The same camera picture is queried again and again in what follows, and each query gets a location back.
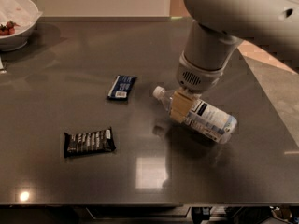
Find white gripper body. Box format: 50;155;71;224
177;53;224;93

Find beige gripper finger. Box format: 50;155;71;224
170;88;196;123

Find blue label plastic water bottle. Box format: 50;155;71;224
152;86;237;144

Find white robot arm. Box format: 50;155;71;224
177;0;299;94

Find blue snack bar wrapper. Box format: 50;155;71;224
107;75;136;101

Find black snack bar wrapper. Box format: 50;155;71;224
64;127;116;158

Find red strawberries in bowl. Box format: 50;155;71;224
0;21;18;36

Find white paper napkin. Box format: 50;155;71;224
0;0;42;27

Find white bowl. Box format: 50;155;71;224
0;0;42;52

